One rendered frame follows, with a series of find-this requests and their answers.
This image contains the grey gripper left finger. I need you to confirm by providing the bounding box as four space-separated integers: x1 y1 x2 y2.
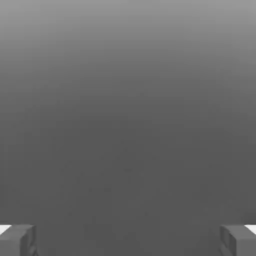
0 223 39 256

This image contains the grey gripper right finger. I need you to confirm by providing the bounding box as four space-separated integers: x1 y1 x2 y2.
218 223 256 256

